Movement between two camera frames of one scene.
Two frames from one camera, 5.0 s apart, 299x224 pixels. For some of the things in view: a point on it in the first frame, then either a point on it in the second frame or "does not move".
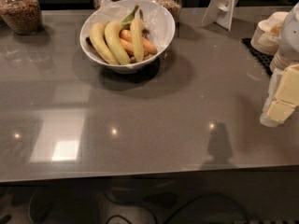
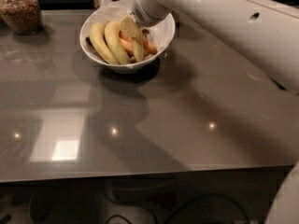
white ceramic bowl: x=157 y=20 does not move
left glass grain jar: x=20 y=9 does not move
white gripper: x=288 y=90 -> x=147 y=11
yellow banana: x=136 y=27 does not move
